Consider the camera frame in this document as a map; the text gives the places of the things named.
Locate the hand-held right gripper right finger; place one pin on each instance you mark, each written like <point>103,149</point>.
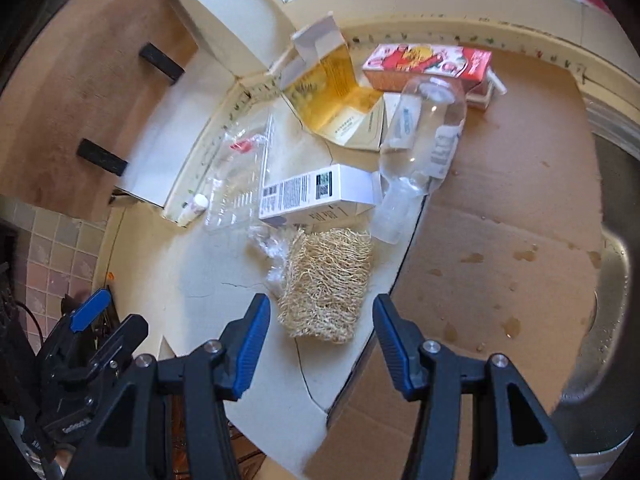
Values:
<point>395,350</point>

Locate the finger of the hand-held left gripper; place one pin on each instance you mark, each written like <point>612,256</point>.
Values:
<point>122,340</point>
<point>90,310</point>

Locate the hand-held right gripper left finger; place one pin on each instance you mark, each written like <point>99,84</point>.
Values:
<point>250,345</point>

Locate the clear plastic wrap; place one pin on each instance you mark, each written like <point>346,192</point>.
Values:
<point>272,255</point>

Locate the loofah sponge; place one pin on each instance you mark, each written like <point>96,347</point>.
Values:
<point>327,285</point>

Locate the small white bottle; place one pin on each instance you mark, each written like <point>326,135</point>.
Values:
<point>192,208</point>

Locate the white box with black label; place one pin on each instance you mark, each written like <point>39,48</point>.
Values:
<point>315,195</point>

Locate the clear plastic tray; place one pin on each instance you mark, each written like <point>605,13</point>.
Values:
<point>240,180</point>

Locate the clear plastic bottle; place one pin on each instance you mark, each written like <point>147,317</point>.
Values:
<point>425,130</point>

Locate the yellow and white box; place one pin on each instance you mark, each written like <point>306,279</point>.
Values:
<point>340,95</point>

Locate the pink printed carton box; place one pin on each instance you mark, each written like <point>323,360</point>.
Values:
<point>425,65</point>

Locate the brown cardboard sheet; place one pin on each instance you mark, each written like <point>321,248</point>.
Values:
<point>500,185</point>

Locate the wooden cutting board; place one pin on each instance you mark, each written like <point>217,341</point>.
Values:
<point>75,85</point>

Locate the black cutting board holder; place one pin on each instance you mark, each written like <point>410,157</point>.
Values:
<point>160,62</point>

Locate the stainless steel sink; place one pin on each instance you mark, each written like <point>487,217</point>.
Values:
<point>617,220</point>

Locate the small pink drink carton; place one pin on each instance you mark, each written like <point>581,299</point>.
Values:
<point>487,91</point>

